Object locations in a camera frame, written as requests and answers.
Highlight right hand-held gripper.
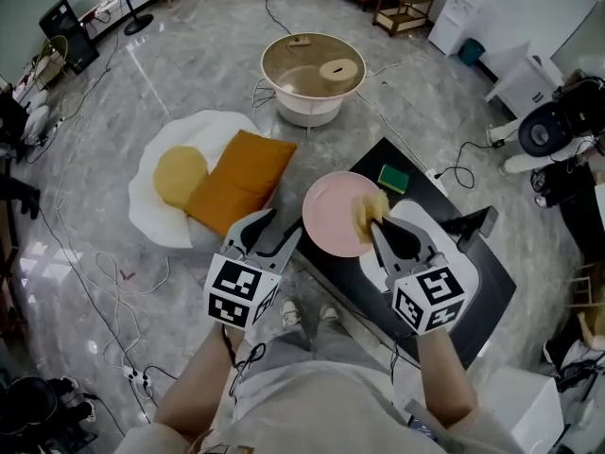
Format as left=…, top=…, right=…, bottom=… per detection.
left=369, top=217, right=469, bottom=337

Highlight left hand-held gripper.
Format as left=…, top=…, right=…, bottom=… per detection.
left=203, top=207, right=304, bottom=331

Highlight yellow sponge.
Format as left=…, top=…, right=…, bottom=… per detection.
left=350, top=190, right=392, bottom=245

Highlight pink plate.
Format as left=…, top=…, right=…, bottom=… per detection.
left=302, top=171, right=393, bottom=258

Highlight person's right forearm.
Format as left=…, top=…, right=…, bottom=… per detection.
left=414, top=329, right=479, bottom=433

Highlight person's left forearm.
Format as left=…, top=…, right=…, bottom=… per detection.
left=152, top=322, right=267, bottom=440

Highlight green sponge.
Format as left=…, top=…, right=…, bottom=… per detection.
left=376, top=163, right=410, bottom=196

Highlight white tray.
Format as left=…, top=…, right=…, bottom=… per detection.
left=357, top=199, right=482, bottom=336

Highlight orange cushion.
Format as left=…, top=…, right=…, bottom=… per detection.
left=184, top=129, right=299, bottom=238

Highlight black phone stand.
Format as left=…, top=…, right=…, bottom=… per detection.
left=441, top=205, right=500, bottom=255

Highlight person's white left shoe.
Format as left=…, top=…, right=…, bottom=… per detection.
left=279, top=298, right=302, bottom=329

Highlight black low table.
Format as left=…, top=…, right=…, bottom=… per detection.
left=295, top=137, right=517, bottom=371

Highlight white egg-shaped floor cushion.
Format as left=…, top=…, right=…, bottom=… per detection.
left=128, top=109, right=267, bottom=250

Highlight person's grey trousers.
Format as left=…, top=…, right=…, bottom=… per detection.
left=235, top=317, right=393, bottom=382

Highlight round white coffee table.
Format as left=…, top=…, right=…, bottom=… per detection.
left=260, top=31, right=368, bottom=129

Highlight person's light shirt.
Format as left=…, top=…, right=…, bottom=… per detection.
left=112, top=358, right=535, bottom=454

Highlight white floor power strip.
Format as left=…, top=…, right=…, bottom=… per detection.
left=121, top=365, right=155, bottom=390

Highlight wooden stool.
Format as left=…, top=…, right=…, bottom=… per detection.
left=565, top=261, right=605, bottom=309

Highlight round wooden lid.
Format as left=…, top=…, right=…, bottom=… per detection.
left=318, top=59, right=359, bottom=82

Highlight white box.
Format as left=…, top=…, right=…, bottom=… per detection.
left=465, top=363, right=566, bottom=454

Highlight white cabinet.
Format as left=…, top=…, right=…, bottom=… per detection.
left=485, top=40, right=571, bottom=118

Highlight teal waste bin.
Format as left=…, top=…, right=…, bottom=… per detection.
left=458, top=37, right=488, bottom=67

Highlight white water dispenser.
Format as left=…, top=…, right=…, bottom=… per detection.
left=427, top=0, right=493, bottom=57

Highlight wooden trolley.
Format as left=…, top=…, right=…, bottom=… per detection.
left=372, top=0, right=443, bottom=39

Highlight black standing fan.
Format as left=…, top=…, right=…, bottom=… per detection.
left=86, top=0, right=155, bottom=37

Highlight black speaker box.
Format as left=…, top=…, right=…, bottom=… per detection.
left=38, top=0, right=101, bottom=77

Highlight black office chair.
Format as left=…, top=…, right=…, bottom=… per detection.
left=0, top=375, right=98, bottom=454

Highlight black floor cable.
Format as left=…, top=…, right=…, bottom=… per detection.
left=433, top=140, right=495, bottom=189

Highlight white floor cable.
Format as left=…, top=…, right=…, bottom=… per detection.
left=50, top=111, right=171, bottom=373

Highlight gold wire chair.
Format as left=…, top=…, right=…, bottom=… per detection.
left=33, top=34, right=71, bottom=90

